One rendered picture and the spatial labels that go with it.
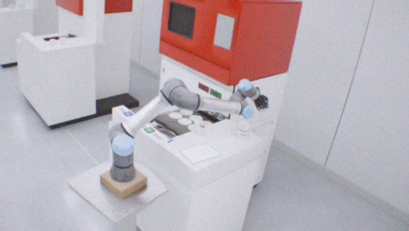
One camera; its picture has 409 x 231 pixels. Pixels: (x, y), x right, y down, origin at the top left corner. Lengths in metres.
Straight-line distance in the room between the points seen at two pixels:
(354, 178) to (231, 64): 2.07
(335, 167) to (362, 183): 0.34
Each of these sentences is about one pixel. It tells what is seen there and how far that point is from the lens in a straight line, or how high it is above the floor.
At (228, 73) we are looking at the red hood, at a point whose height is 1.32.
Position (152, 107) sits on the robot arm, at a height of 1.24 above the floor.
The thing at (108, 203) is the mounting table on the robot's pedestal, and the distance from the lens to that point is 1.89.
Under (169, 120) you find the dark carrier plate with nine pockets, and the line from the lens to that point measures 2.51.
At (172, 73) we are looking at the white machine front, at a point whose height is 1.08.
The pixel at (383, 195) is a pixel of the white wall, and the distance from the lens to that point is 3.79.
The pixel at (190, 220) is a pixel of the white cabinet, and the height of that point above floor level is 0.58.
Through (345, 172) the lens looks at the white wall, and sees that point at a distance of 3.87.
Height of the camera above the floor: 2.09
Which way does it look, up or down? 27 degrees down
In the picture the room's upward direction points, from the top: 8 degrees clockwise
